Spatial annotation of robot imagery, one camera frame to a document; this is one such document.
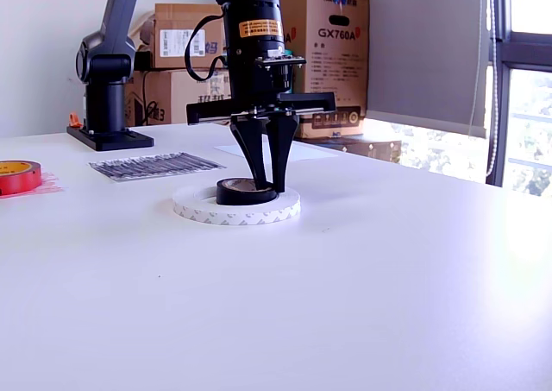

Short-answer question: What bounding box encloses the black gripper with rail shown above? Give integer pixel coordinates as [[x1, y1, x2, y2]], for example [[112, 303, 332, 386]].
[[186, 56, 336, 193]]

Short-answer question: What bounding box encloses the small black tape roll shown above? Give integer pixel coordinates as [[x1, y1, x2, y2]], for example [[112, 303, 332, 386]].
[[215, 176, 278, 207]]

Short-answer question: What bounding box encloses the red 3M tape roll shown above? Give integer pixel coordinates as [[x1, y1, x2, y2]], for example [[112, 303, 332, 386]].
[[0, 159, 43, 197]]

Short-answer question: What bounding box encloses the wide white tape roll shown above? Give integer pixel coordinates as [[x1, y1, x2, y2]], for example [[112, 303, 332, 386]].
[[172, 182, 302, 228]]

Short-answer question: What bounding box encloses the blank white paper sheet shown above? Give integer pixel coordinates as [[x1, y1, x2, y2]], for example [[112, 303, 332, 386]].
[[213, 139, 340, 164]]

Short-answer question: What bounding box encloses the wide brown printed carton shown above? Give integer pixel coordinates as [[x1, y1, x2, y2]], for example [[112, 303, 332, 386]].
[[124, 68, 236, 127]]

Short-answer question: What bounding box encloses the tall GX760A cardboard box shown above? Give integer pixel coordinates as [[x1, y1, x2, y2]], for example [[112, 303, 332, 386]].
[[278, 0, 371, 140]]

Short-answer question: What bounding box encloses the paper with black scribble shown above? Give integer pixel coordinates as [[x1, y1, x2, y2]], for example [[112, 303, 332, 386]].
[[88, 150, 228, 183]]

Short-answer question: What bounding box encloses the cardboard box with shipping label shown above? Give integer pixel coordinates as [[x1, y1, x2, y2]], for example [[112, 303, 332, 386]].
[[154, 3, 228, 70]]

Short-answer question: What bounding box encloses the tan paper bag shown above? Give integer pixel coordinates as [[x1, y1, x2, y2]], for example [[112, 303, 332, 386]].
[[132, 13, 157, 56]]

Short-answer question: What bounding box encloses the grey roller window blind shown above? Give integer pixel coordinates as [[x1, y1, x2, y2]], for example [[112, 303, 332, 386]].
[[366, 0, 491, 140]]

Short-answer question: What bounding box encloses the paper with red scribble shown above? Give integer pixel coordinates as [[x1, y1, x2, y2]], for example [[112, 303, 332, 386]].
[[0, 165, 68, 200]]

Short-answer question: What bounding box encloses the wrist camera board with bracket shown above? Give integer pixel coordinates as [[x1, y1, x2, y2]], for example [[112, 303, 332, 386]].
[[253, 48, 308, 91]]

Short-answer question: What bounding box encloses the black camera cable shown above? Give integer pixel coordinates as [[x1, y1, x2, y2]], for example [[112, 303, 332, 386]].
[[184, 14, 229, 82]]

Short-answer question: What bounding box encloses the black power cable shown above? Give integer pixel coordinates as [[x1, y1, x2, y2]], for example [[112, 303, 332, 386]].
[[141, 69, 161, 125]]

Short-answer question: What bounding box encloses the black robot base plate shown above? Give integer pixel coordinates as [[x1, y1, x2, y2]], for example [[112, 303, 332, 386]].
[[66, 124, 155, 152]]

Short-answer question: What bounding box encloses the white bead chain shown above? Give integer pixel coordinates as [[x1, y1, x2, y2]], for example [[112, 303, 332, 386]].
[[468, 0, 500, 180]]

